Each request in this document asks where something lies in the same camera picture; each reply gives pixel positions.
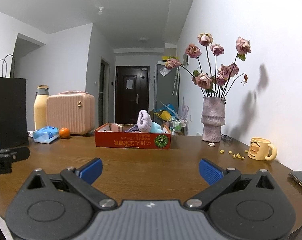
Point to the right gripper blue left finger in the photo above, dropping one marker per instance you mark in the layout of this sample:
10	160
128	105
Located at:
90	171

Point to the blue wet wipes pack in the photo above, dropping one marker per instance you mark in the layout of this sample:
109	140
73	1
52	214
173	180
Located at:
45	135

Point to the black paper shopping bag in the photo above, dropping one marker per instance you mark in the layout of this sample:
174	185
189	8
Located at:
13	123

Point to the dried pink roses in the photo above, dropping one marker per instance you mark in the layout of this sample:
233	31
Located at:
203	67

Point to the lilac fluffy headband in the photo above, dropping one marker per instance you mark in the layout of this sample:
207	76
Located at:
144	121

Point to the light blue fluffy plush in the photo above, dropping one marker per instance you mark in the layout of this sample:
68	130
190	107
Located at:
156	128

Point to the yellow cartoon mug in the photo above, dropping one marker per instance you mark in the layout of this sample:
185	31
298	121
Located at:
262	149

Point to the red cardboard fruit box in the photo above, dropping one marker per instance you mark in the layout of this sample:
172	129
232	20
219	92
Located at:
104	137

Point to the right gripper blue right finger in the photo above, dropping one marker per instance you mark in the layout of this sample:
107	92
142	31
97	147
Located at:
210	172

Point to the eyeglasses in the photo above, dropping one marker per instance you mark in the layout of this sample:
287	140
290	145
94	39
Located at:
226	138

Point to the pink layered sponge block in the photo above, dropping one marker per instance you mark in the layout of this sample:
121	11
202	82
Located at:
116	128

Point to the grey refrigerator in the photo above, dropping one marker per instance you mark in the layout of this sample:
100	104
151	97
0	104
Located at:
165	87

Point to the pink ribbed small suitcase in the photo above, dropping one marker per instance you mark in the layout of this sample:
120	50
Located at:
74	110

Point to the dark wooden door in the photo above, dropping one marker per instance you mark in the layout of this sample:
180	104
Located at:
131	93

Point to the yellow thermos bottle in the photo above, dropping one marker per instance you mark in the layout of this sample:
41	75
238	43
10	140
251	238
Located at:
39	107

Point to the lavender knit cloth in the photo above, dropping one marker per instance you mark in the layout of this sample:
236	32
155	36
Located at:
133	129

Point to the metal storage cart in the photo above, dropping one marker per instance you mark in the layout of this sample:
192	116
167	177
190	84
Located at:
178	126

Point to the purple textured vase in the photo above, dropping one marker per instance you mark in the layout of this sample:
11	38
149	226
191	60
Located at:
213	118

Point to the orange tangerine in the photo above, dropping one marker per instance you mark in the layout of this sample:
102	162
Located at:
64	133

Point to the white wall panel box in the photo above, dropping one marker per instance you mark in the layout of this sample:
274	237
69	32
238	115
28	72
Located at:
185	60

